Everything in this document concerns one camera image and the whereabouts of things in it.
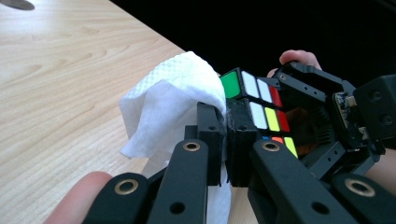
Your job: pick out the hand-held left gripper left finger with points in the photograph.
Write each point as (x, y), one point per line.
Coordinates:
(208, 140)

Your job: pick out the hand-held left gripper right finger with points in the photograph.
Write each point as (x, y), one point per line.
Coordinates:
(241, 140)

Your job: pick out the multicoloured puzzle cube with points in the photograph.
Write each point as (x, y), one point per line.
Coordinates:
(232, 84)

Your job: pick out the white wet wipe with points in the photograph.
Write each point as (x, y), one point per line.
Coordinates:
(174, 84)

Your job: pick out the dark round table grommet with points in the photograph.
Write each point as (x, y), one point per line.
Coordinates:
(17, 4)

